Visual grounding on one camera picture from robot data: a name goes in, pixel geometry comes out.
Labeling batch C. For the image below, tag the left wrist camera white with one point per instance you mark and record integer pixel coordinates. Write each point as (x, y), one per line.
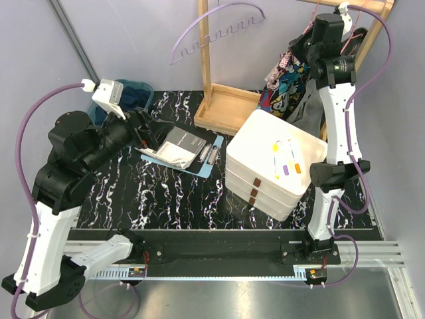
(107, 95)

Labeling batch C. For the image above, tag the colourful comic print shorts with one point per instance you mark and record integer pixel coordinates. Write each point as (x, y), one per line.
(285, 86)

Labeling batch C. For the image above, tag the black marbled table mat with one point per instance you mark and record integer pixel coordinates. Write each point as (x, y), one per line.
(132, 193)

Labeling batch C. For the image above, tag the navy blue mesh shorts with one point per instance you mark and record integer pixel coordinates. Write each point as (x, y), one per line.
(131, 99)

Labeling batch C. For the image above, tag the grey spiral notebook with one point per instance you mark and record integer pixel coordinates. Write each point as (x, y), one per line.
(179, 149)

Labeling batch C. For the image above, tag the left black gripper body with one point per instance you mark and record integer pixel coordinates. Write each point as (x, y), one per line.
(145, 136)

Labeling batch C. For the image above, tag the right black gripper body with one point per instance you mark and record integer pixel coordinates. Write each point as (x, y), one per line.
(297, 46)

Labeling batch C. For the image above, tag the white stacked trays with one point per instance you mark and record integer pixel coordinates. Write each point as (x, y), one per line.
(267, 163)

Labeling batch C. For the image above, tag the yellow cap marker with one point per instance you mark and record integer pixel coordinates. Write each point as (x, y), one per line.
(277, 161)

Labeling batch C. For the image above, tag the pink wire hanger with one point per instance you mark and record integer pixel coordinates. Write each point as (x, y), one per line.
(313, 14)
(356, 36)

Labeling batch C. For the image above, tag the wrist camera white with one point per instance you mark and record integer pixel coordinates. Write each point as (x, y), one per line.
(343, 11)
(107, 95)

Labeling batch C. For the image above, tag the orange cap marker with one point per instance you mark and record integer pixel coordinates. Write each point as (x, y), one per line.
(295, 157)

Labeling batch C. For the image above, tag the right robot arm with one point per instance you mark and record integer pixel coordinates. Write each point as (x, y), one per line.
(335, 78)

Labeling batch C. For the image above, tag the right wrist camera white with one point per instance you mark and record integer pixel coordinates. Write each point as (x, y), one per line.
(343, 11)

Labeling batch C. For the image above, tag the wooden clothes rack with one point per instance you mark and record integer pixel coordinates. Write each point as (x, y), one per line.
(224, 109)

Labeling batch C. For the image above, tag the teal plastic bin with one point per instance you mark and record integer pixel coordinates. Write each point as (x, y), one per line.
(136, 85)

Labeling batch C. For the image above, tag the grey shorts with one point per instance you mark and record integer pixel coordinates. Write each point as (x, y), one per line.
(309, 113)

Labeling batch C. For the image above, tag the blue clipboard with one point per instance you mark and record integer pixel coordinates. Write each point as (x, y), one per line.
(202, 165)

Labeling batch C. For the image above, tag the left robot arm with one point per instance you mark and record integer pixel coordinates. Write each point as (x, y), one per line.
(47, 276)

